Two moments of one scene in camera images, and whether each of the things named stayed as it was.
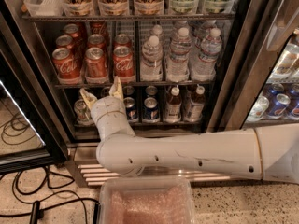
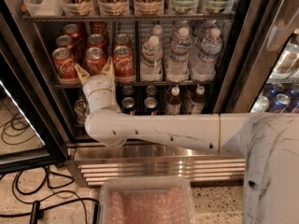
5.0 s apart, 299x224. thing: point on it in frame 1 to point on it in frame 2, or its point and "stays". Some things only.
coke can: x=95 y=68 stays
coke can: x=67 y=66 stays
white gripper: x=106 y=105 to x=97 y=84
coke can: x=123 y=63 stays
